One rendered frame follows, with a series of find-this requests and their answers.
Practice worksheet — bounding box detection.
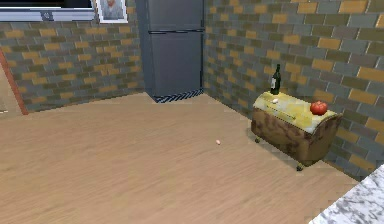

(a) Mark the white framed window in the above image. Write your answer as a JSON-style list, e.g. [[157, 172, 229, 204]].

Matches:
[[0, 0, 98, 23]]

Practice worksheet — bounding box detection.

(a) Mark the red tomato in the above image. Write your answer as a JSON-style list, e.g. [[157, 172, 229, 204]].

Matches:
[[309, 100, 329, 116]]

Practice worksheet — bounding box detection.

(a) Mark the white framed wall picture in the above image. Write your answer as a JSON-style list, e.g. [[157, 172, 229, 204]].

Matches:
[[95, 0, 129, 25]]

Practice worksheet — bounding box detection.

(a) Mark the brown wheeled side table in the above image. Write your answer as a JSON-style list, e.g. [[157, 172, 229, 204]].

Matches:
[[250, 90, 344, 172]]

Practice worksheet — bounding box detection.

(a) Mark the dark green wine bottle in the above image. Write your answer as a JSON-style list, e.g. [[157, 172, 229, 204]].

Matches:
[[270, 63, 282, 96]]

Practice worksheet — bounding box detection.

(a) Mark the dark grey fridge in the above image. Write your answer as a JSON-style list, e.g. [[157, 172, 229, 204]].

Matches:
[[134, 0, 206, 104]]

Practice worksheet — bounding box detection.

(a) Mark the grey marble countertop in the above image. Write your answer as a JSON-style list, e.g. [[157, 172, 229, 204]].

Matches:
[[308, 163, 384, 224]]

